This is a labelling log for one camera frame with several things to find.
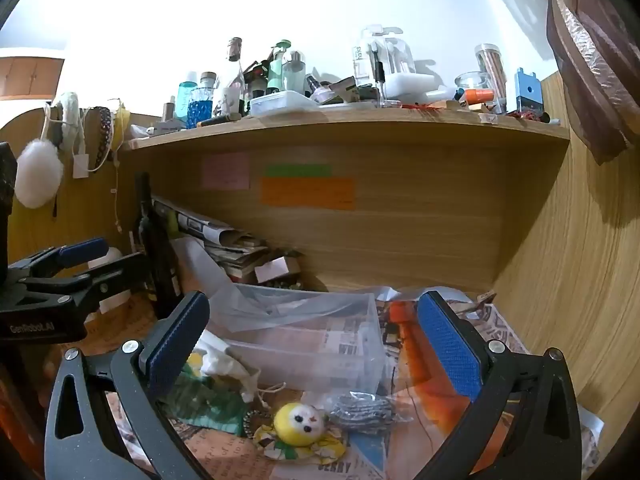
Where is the yellow plush doll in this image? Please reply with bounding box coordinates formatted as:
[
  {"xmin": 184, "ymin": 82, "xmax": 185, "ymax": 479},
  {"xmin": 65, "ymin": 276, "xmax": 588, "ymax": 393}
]
[{"xmin": 254, "ymin": 402, "xmax": 347, "ymax": 462}]

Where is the stack of newspapers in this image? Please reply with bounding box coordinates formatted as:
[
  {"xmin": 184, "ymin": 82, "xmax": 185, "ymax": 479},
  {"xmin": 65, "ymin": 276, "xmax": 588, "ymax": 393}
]
[{"xmin": 151, "ymin": 195, "xmax": 301, "ymax": 288}]

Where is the wooden wall cabinet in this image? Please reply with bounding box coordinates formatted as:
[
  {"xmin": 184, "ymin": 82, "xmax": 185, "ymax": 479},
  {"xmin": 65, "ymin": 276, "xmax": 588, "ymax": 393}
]
[{"xmin": 0, "ymin": 57, "xmax": 66, "ymax": 102}]

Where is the white drawstring cloth pouch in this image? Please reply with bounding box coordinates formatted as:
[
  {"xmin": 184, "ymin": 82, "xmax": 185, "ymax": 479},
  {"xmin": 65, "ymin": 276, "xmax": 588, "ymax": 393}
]
[{"xmin": 192, "ymin": 332, "xmax": 262, "ymax": 403}]

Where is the clear pump bottle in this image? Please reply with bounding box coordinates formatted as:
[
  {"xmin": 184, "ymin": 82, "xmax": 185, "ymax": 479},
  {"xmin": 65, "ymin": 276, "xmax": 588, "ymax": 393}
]
[{"xmin": 354, "ymin": 24, "xmax": 387, "ymax": 107}]

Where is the white fluffy pompom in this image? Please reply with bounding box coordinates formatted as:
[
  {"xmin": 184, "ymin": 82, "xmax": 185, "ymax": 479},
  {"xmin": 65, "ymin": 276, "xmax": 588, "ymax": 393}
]
[{"xmin": 14, "ymin": 138, "xmax": 65, "ymax": 209}]

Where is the wooden shelf board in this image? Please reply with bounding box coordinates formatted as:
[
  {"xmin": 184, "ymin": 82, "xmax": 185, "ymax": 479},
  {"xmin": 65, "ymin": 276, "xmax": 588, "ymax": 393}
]
[{"xmin": 121, "ymin": 105, "xmax": 572, "ymax": 152}]

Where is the white clear organiser case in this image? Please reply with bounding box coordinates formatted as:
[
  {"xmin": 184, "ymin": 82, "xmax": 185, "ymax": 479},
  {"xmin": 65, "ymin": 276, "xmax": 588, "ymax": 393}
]
[{"xmin": 381, "ymin": 27, "xmax": 437, "ymax": 102}]

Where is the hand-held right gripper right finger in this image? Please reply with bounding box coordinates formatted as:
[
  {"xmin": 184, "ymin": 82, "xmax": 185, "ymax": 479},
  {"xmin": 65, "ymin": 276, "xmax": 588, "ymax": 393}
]
[{"xmin": 414, "ymin": 290, "xmax": 584, "ymax": 480}]

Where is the small white cardboard box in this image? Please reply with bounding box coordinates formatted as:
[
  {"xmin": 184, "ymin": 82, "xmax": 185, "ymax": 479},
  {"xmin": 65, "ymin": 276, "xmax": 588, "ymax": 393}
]
[{"xmin": 254, "ymin": 256, "xmax": 302, "ymax": 285}]

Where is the blue liquid glass bottle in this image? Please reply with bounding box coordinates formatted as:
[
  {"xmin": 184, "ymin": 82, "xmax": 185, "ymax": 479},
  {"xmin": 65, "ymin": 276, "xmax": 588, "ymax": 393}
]
[{"xmin": 186, "ymin": 72, "xmax": 217, "ymax": 130}]

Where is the pink sticky note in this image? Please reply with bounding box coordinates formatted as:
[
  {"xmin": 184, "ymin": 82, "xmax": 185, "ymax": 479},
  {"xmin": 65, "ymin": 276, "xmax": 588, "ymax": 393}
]
[{"xmin": 202, "ymin": 152, "xmax": 251, "ymax": 191}]

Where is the brown curtain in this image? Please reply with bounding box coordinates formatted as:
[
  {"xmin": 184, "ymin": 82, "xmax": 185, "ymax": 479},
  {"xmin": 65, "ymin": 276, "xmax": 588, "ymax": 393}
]
[{"xmin": 457, "ymin": 0, "xmax": 640, "ymax": 166}]

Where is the white fluffy headband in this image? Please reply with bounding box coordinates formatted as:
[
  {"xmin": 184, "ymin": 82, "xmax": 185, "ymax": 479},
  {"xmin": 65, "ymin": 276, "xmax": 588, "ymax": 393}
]
[{"xmin": 42, "ymin": 91, "xmax": 85, "ymax": 156}]

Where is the white flat plastic box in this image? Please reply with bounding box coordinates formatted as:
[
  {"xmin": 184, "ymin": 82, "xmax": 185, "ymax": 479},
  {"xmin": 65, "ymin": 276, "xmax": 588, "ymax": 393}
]
[{"xmin": 249, "ymin": 90, "xmax": 320, "ymax": 118}]

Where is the orange sticky note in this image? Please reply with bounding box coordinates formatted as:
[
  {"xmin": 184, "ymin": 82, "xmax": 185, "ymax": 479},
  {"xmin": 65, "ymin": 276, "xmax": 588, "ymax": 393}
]
[{"xmin": 260, "ymin": 177, "xmax": 356, "ymax": 211}]

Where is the orange cloth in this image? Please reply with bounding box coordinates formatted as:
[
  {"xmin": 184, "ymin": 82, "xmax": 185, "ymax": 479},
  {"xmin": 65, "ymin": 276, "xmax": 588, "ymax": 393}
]
[{"xmin": 389, "ymin": 300, "xmax": 483, "ymax": 443}]

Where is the metal bead chain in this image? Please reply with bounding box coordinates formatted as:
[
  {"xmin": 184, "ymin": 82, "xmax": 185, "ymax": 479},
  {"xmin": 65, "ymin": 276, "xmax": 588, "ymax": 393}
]
[{"xmin": 242, "ymin": 407, "xmax": 275, "ymax": 440}]

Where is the dark patterned headband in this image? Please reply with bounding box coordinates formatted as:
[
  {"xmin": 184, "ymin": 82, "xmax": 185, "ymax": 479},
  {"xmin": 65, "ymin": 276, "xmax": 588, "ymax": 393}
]
[{"xmin": 85, "ymin": 106, "xmax": 114, "ymax": 173}]

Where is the tall canister of brown sticks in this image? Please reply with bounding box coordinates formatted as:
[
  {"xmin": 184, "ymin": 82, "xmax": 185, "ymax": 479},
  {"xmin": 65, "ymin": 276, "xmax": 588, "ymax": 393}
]
[{"xmin": 473, "ymin": 43, "xmax": 508, "ymax": 113}]

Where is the green patterned cloth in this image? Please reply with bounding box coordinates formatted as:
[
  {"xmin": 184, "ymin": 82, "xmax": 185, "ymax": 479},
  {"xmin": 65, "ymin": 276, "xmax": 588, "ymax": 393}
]
[{"xmin": 162, "ymin": 355, "xmax": 253, "ymax": 436}]

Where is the grey knit item in bag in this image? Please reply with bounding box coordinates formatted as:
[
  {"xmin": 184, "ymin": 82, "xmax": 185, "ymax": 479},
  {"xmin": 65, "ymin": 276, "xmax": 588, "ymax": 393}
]
[{"xmin": 324, "ymin": 391, "xmax": 413, "ymax": 437}]

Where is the teal liquid bottle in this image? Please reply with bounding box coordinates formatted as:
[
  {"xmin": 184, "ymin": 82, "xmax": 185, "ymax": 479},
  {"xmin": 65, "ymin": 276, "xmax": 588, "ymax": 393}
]
[{"xmin": 175, "ymin": 70, "xmax": 200, "ymax": 120}]

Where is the green sticky note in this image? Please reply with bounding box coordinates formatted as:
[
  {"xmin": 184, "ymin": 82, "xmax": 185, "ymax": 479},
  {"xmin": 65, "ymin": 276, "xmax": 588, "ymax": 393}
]
[{"xmin": 266, "ymin": 163, "xmax": 332, "ymax": 178}]

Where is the round glass jar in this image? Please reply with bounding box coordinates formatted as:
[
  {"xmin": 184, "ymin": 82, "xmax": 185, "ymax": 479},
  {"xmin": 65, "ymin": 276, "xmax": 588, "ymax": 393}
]
[{"xmin": 454, "ymin": 71, "xmax": 495, "ymax": 102}]

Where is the yellow headband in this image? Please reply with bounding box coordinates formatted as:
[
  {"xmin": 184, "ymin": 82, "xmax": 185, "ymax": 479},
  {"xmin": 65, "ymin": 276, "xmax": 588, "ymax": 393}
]
[{"xmin": 109, "ymin": 102, "xmax": 133, "ymax": 153}]

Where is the newspaper sheet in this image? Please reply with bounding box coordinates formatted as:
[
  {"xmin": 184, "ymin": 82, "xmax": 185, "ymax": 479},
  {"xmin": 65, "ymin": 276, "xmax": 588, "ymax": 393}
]
[{"xmin": 117, "ymin": 297, "xmax": 606, "ymax": 480}]

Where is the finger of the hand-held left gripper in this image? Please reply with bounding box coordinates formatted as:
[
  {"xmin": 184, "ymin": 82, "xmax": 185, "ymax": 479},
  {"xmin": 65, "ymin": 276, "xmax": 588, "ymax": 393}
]
[
  {"xmin": 9, "ymin": 237, "xmax": 110, "ymax": 281},
  {"xmin": 30, "ymin": 251, "xmax": 148, "ymax": 316}
]

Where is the clear glass bottle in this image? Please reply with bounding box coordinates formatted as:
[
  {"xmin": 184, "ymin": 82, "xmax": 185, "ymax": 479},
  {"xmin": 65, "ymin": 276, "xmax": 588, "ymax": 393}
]
[{"xmin": 281, "ymin": 51, "xmax": 307, "ymax": 95}]

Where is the tall clear brown-capped bottle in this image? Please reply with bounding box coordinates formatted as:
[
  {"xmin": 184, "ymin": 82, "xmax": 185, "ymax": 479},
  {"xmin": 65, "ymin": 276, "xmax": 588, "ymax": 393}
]
[{"xmin": 214, "ymin": 37, "xmax": 247, "ymax": 117}]

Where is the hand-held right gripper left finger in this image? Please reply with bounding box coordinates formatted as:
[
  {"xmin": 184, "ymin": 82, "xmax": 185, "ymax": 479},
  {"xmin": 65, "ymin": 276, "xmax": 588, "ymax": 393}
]
[{"xmin": 44, "ymin": 290, "xmax": 211, "ymax": 480}]

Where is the clear plastic storage box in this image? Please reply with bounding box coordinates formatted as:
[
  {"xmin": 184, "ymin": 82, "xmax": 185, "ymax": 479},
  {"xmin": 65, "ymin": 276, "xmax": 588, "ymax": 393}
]
[{"xmin": 207, "ymin": 282, "xmax": 388, "ymax": 397}]

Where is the blue plastic box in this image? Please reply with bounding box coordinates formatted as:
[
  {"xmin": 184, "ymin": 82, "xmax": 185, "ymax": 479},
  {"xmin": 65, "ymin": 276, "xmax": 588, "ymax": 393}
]
[{"xmin": 514, "ymin": 67, "xmax": 544, "ymax": 115}]

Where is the dark wine bottle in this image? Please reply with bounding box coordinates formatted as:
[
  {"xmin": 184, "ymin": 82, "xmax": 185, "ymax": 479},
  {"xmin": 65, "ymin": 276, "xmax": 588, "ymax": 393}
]
[{"xmin": 134, "ymin": 172, "xmax": 185, "ymax": 320}]

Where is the green pump bottle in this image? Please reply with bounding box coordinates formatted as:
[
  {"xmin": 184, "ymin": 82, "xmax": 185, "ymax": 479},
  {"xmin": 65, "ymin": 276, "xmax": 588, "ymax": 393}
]
[{"xmin": 266, "ymin": 39, "xmax": 292, "ymax": 96}]

